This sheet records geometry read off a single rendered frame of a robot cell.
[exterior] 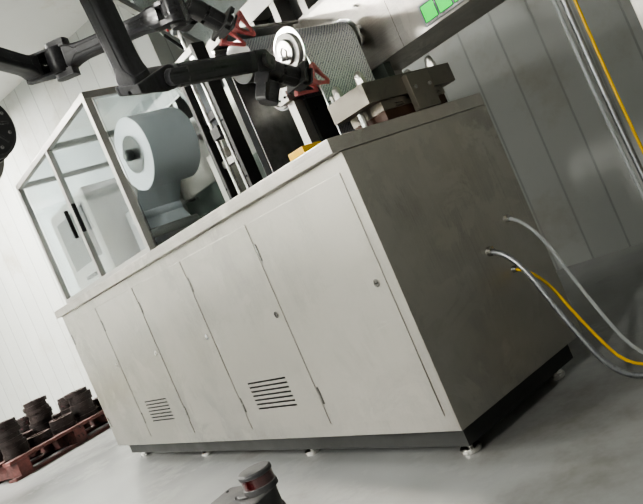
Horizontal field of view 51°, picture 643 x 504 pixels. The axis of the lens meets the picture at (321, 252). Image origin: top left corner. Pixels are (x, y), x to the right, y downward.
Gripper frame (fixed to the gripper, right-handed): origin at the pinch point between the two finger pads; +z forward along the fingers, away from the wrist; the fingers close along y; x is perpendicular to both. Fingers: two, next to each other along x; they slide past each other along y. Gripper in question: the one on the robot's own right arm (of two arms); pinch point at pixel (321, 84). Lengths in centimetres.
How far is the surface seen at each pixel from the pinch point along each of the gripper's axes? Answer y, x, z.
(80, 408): -403, -81, 40
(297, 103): -9.3, -2.8, -2.8
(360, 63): -2.1, 13.1, 16.8
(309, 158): 16.8, -32.7, -16.0
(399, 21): 8.9, 24.7, 24.6
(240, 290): -45, -55, -4
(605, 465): 60, -109, 28
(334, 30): -2.4, 22.0, 7.2
